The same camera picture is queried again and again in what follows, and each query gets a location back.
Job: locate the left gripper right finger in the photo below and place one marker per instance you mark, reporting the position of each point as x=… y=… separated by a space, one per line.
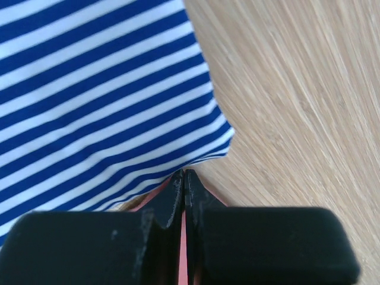
x=263 y=245

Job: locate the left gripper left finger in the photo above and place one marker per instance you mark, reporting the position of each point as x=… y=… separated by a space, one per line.
x=116 y=247

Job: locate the red tank top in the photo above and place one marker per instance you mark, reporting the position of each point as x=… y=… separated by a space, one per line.
x=183 y=255

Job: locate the blue white striped tank top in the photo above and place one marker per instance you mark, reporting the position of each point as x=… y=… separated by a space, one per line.
x=100 y=102

